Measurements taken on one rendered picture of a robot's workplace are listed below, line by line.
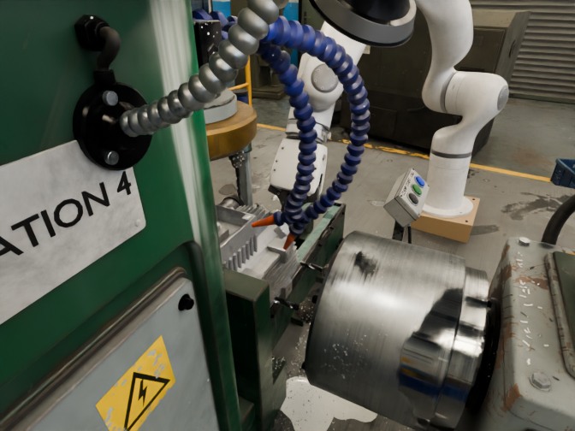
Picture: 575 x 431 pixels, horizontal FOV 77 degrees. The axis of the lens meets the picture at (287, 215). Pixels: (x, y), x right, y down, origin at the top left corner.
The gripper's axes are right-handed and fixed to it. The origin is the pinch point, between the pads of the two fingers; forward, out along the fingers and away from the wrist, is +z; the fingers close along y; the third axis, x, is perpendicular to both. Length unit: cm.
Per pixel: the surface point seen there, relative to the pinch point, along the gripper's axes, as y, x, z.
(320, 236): -0.6, -23.9, 4.7
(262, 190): 38, -63, -3
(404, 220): -20.3, -19.8, -4.3
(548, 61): -125, -596, -285
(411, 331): -27.2, 21.8, 7.9
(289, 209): -8.6, 21.5, -2.6
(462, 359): -33.2, 20.9, 9.4
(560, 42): -133, -582, -308
